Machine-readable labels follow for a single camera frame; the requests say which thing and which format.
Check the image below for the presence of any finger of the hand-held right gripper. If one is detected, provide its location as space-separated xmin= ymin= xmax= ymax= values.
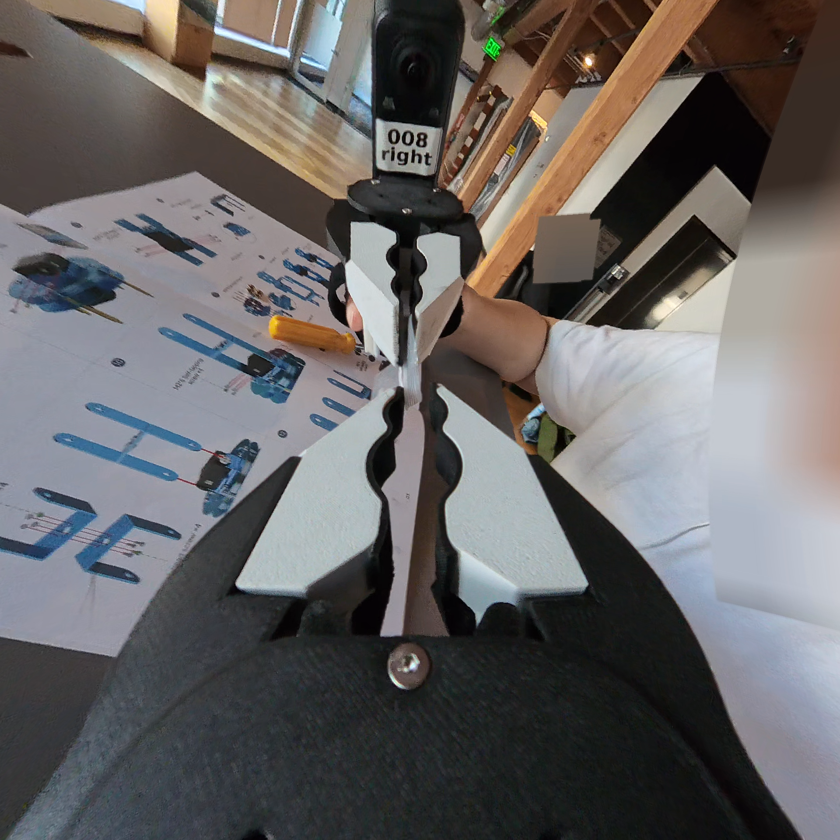
xmin=408 ymin=231 xmax=466 ymax=367
xmin=344 ymin=220 xmax=411 ymax=368

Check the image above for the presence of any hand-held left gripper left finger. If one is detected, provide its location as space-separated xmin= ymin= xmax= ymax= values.
xmin=235 ymin=387 xmax=404 ymax=636

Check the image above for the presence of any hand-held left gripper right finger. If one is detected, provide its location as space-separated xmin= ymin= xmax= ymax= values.
xmin=428 ymin=385 xmax=589 ymax=634

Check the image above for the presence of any small zip bag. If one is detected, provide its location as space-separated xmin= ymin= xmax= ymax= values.
xmin=381 ymin=315 xmax=431 ymax=636

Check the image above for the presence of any person's right forearm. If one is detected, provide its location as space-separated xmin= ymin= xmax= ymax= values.
xmin=453 ymin=292 xmax=559 ymax=395

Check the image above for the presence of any green and blue bag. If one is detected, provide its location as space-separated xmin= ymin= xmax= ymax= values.
xmin=521 ymin=403 xmax=575 ymax=470

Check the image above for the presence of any printed assembly instruction sheet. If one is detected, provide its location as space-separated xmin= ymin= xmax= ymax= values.
xmin=0 ymin=172 xmax=395 ymax=657

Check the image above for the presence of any yellow handled screwdriver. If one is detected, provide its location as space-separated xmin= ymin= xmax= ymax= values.
xmin=269 ymin=315 xmax=378 ymax=361

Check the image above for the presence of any thin wooden post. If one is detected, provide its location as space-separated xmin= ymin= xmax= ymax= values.
xmin=456 ymin=0 xmax=592 ymax=204

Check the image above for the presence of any thick wooden post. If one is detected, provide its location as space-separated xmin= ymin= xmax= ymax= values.
xmin=469 ymin=0 xmax=723 ymax=299

